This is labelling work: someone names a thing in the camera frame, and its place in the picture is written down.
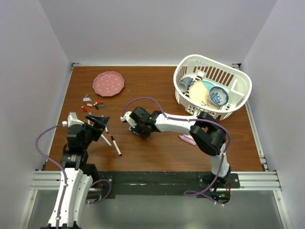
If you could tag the purple highlighter cap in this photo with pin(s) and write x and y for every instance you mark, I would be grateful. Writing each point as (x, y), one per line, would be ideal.
(86, 99)

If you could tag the black cap marker lower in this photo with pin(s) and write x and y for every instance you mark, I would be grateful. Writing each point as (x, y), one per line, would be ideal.
(116, 146)

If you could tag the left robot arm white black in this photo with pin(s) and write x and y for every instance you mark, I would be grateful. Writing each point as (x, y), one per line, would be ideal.
(76, 175)

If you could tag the aluminium frame rail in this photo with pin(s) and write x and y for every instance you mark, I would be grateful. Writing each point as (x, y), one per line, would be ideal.
(251, 181)

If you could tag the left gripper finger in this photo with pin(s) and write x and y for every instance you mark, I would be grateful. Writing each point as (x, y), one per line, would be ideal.
(91, 116)
(99, 123)

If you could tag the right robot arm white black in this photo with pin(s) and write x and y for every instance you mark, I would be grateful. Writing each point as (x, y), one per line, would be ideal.
(209, 136)

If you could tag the blue patterned bowl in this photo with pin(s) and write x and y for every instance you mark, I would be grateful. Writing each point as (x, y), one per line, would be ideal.
(218, 96)

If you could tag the mint cap acrylic marker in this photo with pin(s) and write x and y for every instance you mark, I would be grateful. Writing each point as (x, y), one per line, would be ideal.
(106, 140)

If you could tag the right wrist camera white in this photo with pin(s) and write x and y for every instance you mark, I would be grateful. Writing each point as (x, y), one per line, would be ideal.
(126, 118)

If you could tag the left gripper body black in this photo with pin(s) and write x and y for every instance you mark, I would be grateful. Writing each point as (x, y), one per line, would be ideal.
(91, 133)

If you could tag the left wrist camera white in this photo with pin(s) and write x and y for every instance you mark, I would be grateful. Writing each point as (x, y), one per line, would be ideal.
(72, 120)

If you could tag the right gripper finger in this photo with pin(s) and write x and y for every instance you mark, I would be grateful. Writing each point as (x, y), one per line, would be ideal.
(144, 135)
(135, 131)

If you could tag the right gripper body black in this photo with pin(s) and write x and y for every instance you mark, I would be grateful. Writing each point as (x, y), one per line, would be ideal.
(141, 128)

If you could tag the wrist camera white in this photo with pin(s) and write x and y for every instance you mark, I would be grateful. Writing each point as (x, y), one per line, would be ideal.
(126, 118)
(72, 120)

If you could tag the purple pink highlighter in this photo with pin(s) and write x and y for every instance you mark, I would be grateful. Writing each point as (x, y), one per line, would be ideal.
(187, 139)

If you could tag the white plastic basket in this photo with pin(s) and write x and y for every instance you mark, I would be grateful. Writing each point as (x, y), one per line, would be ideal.
(236, 83)

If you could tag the pale yellow blue plate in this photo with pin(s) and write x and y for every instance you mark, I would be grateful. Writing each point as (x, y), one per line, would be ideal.
(199, 93)

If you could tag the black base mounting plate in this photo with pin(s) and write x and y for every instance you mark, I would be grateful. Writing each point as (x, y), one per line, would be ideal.
(200, 184)

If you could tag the grey blue mug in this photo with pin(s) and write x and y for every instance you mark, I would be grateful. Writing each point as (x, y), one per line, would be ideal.
(184, 84)

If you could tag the pink polka dot plate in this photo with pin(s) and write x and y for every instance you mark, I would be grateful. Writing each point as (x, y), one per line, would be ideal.
(108, 84)

